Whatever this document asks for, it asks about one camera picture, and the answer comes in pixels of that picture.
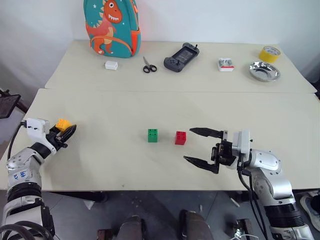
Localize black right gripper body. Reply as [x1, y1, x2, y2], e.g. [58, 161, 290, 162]
[211, 138, 237, 171]

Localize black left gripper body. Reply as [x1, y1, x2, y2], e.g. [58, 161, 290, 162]
[46, 128, 69, 151]

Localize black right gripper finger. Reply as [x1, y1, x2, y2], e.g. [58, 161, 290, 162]
[188, 127, 229, 142]
[182, 155, 221, 175]

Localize yellow toy brick cube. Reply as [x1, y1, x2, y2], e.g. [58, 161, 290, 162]
[55, 118, 73, 132]

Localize red toy brick cube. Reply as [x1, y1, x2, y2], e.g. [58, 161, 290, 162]
[174, 130, 188, 146]

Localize black stand with tray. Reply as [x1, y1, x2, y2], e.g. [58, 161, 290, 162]
[0, 88, 28, 120]

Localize green toy brick cube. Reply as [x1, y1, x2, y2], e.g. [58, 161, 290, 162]
[147, 128, 159, 144]

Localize dark rounded shape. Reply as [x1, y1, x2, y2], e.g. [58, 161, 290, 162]
[117, 214, 147, 240]
[178, 209, 214, 240]

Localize white and red small box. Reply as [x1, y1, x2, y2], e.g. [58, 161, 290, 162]
[216, 57, 237, 73]

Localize dark grey handheld game controller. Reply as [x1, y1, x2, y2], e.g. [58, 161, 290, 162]
[163, 42, 201, 73]

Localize round steel dish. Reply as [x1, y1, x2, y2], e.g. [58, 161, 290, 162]
[248, 61, 281, 83]

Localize yellow tape roll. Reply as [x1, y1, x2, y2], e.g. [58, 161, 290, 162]
[258, 45, 281, 64]

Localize white and black sneaker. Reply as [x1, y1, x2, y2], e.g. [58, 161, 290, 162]
[299, 189, 320, 226]

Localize teal dinosaur backpack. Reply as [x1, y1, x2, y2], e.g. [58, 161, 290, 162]
[83, 0, 142, 59]

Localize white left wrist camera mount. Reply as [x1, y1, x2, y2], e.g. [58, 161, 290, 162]
[24, 117, 58, 152]

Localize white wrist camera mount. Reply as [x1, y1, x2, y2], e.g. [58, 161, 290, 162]
[24, 117, 58, 152]
[231, 129, 252, 166]

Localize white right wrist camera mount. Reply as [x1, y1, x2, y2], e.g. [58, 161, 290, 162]
[231, 129, 252, 166]

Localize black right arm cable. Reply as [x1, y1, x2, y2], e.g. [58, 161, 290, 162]
[236, 161, 269, 240]

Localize black table frame bar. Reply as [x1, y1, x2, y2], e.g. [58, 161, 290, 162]
[41, 190, 109, 204]

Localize dark brown block with wire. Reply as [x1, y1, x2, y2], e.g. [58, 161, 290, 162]
[229, 218, 259, 240]

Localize black handled scissors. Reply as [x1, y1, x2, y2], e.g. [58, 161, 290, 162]
[142, 56, 158, 74]

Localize dark object at wall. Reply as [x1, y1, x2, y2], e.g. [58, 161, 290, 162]
[311, 69, 320, 101]

